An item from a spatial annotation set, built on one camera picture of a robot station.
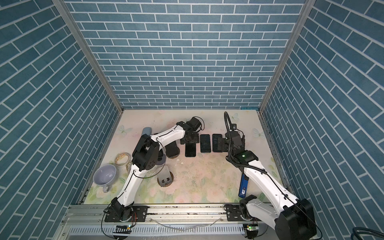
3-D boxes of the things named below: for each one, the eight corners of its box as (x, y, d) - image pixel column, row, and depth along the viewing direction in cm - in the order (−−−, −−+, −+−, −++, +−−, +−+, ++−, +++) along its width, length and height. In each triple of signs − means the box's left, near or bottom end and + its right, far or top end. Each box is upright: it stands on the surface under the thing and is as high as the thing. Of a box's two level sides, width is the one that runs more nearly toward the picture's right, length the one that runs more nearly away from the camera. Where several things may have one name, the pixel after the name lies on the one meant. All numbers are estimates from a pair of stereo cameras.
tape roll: (114, 165, 92) (112, 163, 91) (118, 154, 97) (117, 152, 95) (130, 165, 92) (129, 163, 91) (134, 154, 97) (133, 152, 95)
